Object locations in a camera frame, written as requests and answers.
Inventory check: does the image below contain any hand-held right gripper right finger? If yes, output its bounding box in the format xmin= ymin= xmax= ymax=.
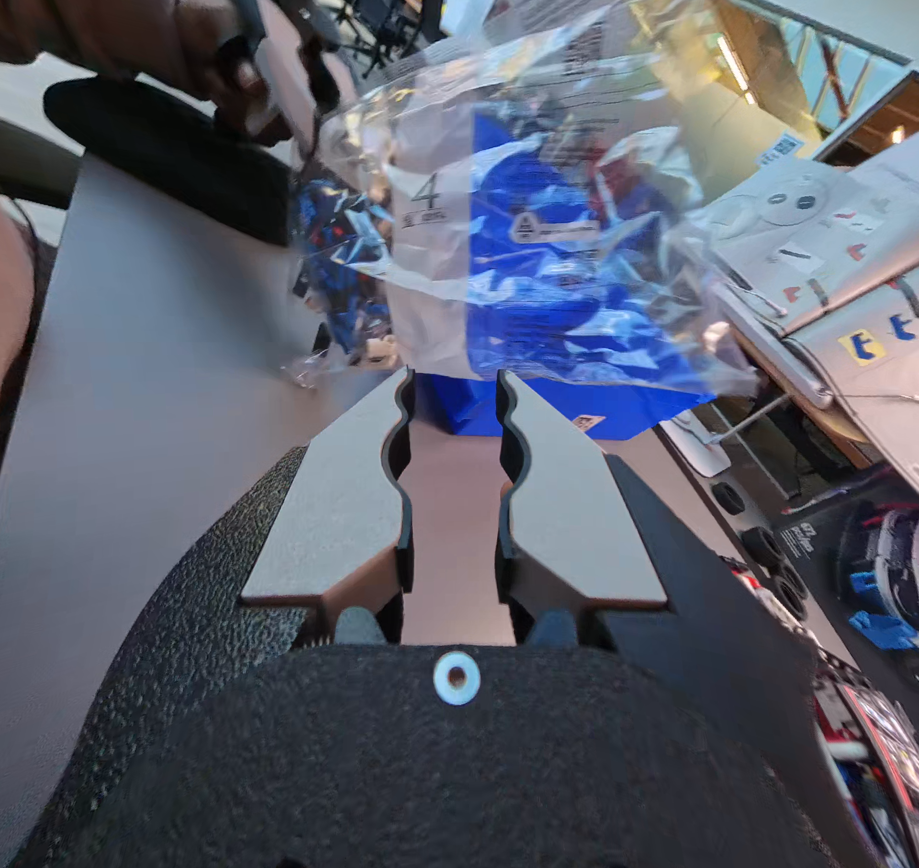
xmin=495 ymin=369 xmax=669 ymax=643

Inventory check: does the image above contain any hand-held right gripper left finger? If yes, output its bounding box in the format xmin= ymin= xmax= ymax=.
xmin=240 ymin=367 xmax=417 ymax=643

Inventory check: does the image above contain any blue bin with tag label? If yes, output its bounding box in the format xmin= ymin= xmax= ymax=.
xmin=413 ymin=122 xmax=719 ymax=440

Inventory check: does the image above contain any large clear numbered parts bag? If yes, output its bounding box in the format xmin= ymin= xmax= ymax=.
xmin=283 ymin=0 xmax=763 ymax=401

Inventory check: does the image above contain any partly built lego race car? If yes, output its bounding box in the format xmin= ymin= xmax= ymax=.
xmin=718 ymin=556 xmax=919 ymax=868

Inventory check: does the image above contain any black lego set box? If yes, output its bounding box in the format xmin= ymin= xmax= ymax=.
xmin=772 ymin=462 xmax=919 ymax=668

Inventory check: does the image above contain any open lego instruction booklet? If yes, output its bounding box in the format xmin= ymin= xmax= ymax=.
xmin=707 ymin=139 xmax=919 ymax=489

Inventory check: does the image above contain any person's left hand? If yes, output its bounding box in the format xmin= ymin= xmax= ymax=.
xmin=176 ymin=0 xmax=295 ymax=147

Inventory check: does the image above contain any group of black office chairs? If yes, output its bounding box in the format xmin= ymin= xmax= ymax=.
xmin=337 ymin=0 xmax=449 ymax=74

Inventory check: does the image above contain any black padded armrest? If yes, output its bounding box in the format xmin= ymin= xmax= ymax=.
xmin=43 ymin=77 xmax=297 ymax=246

